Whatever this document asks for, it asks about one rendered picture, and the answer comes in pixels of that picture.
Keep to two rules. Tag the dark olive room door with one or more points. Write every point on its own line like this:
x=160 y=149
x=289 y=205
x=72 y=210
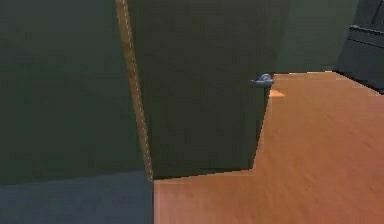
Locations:
x=200 y=93

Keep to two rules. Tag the black cabinet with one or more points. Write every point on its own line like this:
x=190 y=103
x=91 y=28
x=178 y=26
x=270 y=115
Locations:
x=363 y=56

